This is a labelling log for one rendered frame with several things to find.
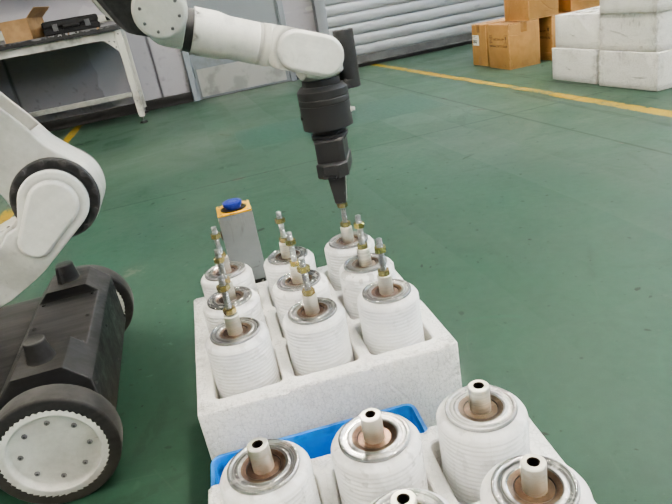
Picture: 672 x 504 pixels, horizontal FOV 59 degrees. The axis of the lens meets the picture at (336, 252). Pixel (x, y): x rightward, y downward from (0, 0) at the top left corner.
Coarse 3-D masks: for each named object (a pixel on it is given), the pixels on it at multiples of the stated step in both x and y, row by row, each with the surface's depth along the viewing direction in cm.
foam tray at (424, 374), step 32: (352, 320) 100; (288, 352) 97; (416, 352) 88; (448, 352) 89; (288, 384) 86; (320, 384) 86; (352, 384) 87; (384, 384) 88; (416, 384) 90; (448, 384) 91; (224, 416) 84; (256, 416) 85; (288, 416) 87; (320, 416) 88; (352, 416) 89; (224, 448) 86
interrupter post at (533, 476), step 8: (528, 456) 53; (536, 456) 52; (520, 464) 52; (528, 464) 53; (536, 464) 53; (544, 464) 52; (528, 472) 51; (536, 472) 51; (544, 472) 51; (528, 480) 52; (536, 480) 51; (544, 480) 52; (528, 488) 52; (536, 488) 52; (544, 488) 52; (536, 496) 52
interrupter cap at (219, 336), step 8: (240, 320) 91; (248, 320) 91; (256, 320) 90; (216, 328) 90; (224, 328) 90; (248, 328) 88; (256, 328) 88; (216, 336) 88; (224, 336) 88; (232, 336) 87; (240, 336) 87; (248, 336) 86; (216, 344) 86; (224, 344) 85; (232, 344) 85
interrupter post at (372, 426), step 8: (368, 408) 62; (360, 416) 61; (368, 416) 62; (376, 416) 61; (368, 424) 61; (376, 424) 61; (368, 432) 61; (376, 432) 61; (368, 440) 62; (376, 440) 62
